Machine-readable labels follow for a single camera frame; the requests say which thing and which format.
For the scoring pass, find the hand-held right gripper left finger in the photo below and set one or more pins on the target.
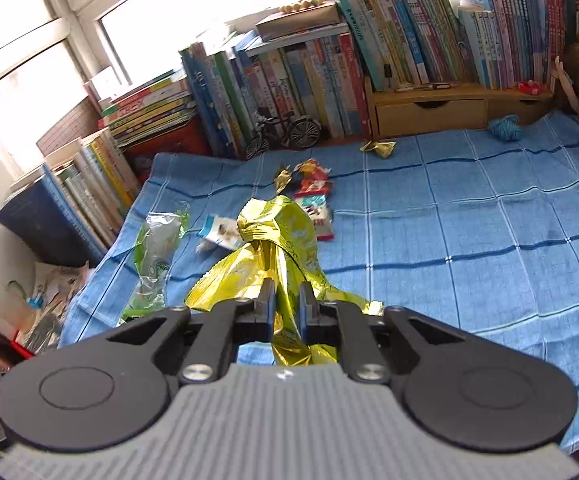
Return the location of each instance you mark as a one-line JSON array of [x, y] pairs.
[[271, 310]]

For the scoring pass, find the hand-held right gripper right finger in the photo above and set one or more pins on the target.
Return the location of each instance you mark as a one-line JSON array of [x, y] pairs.
[[303, 315]]

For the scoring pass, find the yellow foil snack bag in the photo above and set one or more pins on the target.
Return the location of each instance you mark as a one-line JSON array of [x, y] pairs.
[[284, 230]]

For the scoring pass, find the white blue small packet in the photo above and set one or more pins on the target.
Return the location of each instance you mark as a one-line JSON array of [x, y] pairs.
[[222, 230]]

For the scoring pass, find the red orange candy wrapper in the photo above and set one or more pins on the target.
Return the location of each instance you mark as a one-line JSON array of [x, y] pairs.
[[312, 169]]

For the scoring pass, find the large gold foil wrapper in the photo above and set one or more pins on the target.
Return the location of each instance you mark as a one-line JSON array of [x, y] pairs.
[[378, 148]]

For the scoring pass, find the white red snack packet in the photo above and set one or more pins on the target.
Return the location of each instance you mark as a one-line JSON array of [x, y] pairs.
[[319, 217]]

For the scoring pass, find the clear green plastic wrapper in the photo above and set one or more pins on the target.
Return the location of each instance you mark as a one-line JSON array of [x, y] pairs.
[[157, 250]]

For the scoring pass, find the small gold candy wrapper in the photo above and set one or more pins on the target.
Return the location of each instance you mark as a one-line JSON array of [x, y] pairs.
[[283, 176]]

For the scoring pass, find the magazine on left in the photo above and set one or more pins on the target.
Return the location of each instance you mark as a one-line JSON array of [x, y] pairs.
[[51, 305]]

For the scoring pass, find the miniature black bicycle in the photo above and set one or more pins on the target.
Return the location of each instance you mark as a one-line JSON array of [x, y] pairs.
[[299, 132]]

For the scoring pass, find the blue checked cloth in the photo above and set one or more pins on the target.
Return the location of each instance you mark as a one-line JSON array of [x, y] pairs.
[[469, 235]]

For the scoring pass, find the red storage box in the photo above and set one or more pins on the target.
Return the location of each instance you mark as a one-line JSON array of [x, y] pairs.
[[169, 147]]

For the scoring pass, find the row of white yellow books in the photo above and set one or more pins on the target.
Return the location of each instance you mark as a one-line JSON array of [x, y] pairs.
[[94, 185]]

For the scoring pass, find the dark blue thick book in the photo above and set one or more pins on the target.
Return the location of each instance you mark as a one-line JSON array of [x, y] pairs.
[[49, 220]]

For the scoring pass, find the row of blue spined books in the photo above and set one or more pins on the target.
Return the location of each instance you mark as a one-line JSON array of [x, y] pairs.
[[279, 90]]

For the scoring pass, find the stack of flat picture books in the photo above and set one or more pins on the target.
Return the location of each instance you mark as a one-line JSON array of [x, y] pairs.
[[149, 105]]

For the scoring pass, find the wooden drawer organizer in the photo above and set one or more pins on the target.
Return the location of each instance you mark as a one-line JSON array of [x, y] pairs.
[[429, 110]]

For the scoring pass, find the blue yarn ball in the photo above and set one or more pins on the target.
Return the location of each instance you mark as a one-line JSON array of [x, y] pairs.
[[505, 129]]

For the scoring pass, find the grey flat book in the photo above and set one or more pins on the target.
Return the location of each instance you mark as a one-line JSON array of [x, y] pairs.
[[299, 22]]

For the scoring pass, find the row of thin teal books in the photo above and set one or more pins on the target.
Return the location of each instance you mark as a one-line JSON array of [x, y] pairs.
[[399, 35]]

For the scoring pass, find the small red toy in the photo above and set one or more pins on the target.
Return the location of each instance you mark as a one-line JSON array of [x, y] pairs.
[[530, 87]]

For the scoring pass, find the row of purple spined books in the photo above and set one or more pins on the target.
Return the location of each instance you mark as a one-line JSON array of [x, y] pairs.
[[519, 35]]

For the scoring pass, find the white window frame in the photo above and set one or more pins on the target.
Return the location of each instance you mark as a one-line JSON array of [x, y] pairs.
[[76, 20]]

